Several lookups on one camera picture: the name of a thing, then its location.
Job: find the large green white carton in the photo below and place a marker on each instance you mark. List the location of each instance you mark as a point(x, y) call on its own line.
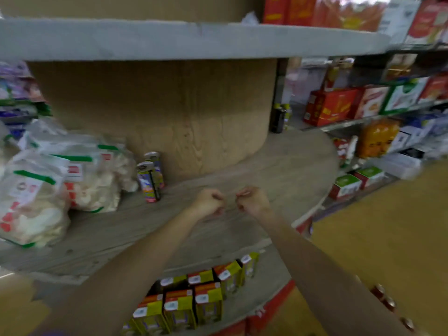
point(402, 96)

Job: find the white grey-print box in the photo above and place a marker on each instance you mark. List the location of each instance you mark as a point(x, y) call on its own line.
point(399, 20)

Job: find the stack of white blue boxes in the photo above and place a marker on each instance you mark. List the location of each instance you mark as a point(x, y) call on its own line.
point(416, 132)

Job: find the round wooden shelf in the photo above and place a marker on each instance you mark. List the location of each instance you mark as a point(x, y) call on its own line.
point(210, 101)

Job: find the red white-print carton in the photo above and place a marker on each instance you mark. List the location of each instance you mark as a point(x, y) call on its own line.
point(427, 24)

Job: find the pack of orange bottles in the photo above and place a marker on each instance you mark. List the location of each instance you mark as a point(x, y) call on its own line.
point(378, 138)

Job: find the stack of purple packets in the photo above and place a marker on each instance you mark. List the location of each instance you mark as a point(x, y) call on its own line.
point(21, 87)

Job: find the white slim bottle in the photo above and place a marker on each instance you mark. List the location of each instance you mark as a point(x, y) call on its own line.
point(351, 150)

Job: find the white red-print carton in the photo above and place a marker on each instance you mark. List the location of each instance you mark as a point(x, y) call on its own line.
point(371, 103)

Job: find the person's right forearm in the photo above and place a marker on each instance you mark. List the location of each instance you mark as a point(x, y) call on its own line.
point(332, 276)

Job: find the stack of white plastic packs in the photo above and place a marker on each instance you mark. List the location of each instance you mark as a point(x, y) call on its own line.
point(399, 166)

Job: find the person's left forearm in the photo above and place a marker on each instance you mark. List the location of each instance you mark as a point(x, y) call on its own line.
point(122, 276)

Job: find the cluster of cans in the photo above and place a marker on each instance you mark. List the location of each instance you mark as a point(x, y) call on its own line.
point(378, 292)

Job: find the red yellow-print carton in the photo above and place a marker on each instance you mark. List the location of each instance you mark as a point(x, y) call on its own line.
point(329, 106)

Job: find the red porridge print carton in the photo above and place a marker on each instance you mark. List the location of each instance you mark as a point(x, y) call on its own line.
point(271, 307)
point(231, 330)

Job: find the plain red carton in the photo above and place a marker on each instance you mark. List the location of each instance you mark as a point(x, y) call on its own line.
point(434, 89)

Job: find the yellow green bottle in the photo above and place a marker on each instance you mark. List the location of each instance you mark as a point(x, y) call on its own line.
point(287, 115)

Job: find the person's left hand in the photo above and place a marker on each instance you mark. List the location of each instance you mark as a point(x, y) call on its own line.
point(208, 204)

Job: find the person's right hand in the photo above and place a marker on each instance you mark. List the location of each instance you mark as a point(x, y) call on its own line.
point(253, 202)

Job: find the gold brown box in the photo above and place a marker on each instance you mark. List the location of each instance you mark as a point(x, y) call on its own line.
point(400, 66)

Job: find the large red gift carton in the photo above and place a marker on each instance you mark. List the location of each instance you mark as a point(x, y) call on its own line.
point(287, 10)

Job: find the red cartoon face carton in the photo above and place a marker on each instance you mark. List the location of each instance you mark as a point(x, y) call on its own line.
point(340, 148)

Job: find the row of yellow orange cartons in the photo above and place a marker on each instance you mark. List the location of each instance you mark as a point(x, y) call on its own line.
point(182, 304)

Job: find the small green-top box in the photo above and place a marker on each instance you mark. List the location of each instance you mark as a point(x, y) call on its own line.
point(344, 187)
point(369, 176)

